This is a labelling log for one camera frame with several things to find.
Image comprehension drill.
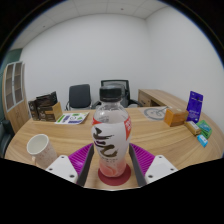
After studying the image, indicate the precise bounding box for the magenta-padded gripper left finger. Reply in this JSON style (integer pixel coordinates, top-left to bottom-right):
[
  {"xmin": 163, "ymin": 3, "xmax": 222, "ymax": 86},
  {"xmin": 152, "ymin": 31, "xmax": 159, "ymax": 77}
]
[{"xmin": 45, "ymin": 142, "xmax": 95, "ymax": 187}]

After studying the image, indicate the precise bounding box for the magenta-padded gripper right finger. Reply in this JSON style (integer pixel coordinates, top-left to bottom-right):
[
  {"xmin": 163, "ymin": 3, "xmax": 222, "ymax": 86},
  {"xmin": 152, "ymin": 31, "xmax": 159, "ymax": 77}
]
[{"xmin": 128, "ymin": 142, "xmax": 179, "ymax": 187}]

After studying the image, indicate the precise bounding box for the clear pink drink bottle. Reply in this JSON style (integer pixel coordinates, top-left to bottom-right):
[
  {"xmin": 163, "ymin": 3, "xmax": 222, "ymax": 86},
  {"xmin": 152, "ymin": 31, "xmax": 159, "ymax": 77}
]
[{"xmin": 91, "ymin": 84, "xmax": 133, "ymax": 178}]

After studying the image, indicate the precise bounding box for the white patterned ceramic mug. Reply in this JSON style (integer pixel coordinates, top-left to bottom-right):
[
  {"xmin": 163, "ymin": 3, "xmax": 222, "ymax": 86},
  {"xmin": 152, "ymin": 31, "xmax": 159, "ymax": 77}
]
[{"xmin": 26, "ymin": 133, "xmax": 58, "ymax": 170}]

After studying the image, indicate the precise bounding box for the flat round red coaster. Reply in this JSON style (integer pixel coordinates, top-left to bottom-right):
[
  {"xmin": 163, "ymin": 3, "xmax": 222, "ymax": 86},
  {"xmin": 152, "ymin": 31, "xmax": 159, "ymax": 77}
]
[{"xmin": 97, "ymin": 163, "xmax": 132, "ymax": 187}]

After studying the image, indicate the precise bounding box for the white printed leaflet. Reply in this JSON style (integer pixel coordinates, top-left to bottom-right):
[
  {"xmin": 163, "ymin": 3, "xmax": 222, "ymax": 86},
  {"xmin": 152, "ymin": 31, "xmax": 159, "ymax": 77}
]
[{"xmin": 54, "ymin": 112, "xmax": 90, "ymax": 126}]

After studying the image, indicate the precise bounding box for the small blue box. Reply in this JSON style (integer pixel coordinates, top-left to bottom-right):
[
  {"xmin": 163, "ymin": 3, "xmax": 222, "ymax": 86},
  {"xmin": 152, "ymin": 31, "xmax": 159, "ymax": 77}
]
[{"xmin": 196, "ymin": 134, "xmax": 209, "ymax": 148}]

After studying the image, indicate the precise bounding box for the small tan box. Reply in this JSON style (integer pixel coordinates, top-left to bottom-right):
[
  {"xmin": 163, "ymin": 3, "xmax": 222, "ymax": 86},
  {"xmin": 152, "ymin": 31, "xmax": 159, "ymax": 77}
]
[{"xmin": 184, "ymin": 120, "xmax": 202, "ymax": 136}]

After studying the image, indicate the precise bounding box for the orange wooden box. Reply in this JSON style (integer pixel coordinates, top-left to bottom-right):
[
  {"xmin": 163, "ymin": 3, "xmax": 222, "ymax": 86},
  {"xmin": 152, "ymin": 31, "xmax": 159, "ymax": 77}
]
[{"xmin": 163, "ymin": 107, "xmax": 190, "ymax": 128}]

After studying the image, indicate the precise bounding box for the tan cardboard carton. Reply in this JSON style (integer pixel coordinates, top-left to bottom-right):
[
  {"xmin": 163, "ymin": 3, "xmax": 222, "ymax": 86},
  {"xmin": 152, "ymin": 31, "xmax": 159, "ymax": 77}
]
[{"xmin": 37, "ymin": 101, "xmax": 64, "ymax": 123}]

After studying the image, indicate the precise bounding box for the green flat box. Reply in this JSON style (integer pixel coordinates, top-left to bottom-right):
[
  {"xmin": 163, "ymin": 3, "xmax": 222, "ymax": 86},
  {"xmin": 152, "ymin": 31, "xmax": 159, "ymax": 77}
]
[{"xmin": 195, "ymin": 119, "xmax": 213, "ymax": 140}]

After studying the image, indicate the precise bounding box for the small dark brown box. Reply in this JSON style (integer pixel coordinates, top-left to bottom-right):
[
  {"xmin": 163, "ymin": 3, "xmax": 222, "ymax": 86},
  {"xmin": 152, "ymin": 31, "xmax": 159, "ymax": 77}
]
[{"xmin": 27, "ymin": 99, "xmax": 40, "ymax": 122}]

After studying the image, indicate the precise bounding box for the black leather armchair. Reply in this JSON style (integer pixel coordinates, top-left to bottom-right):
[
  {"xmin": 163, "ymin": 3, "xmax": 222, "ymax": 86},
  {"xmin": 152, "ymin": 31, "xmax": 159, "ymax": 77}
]
[{"xmin": 0, "ymin": 119, "xmax": 16, "ymax": 158}]

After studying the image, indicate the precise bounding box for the dark brown carton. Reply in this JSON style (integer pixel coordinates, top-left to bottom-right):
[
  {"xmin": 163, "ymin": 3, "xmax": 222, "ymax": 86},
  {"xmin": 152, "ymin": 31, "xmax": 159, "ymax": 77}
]
[{"xmin": 35, "ymin": 91, "xmax": 58, "ymax": 108}]

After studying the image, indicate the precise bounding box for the purple standing box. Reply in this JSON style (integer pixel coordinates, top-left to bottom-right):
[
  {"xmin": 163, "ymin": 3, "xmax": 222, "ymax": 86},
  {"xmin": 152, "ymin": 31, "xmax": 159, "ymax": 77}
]
[{"xmin": 186, "ymin": 90, "xmax": 204, "ymax": 124}]

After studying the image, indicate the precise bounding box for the wooden side desk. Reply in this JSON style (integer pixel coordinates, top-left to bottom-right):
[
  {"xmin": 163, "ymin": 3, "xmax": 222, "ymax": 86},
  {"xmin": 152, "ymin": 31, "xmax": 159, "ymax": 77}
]
[{"xmin": 137, "ymin": 88, "xmax": 188, "ymax": 111}]

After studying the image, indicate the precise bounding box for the dark grey office chair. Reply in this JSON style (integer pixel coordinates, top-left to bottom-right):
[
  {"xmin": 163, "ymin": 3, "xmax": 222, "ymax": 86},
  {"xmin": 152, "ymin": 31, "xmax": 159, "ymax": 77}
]
[{"xmin": 65, "ymin": 83, "xmax": 93, "ymax": 111}]

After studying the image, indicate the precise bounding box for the black mesh office chair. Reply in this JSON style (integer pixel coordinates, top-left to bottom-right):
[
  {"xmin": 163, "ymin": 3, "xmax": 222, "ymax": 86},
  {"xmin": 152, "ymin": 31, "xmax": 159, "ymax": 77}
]
[{"xmin": 93, "ymin": 79, "xmax": 144, "ymax": 109}]

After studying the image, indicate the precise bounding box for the wooden glass-door shelf cabinet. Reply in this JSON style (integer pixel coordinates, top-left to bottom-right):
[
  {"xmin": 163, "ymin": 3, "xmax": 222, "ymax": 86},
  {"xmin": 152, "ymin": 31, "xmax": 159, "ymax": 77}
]
[{"xmin": 1, "ymin": 60, "xmax": 31, "ymax": 134}]

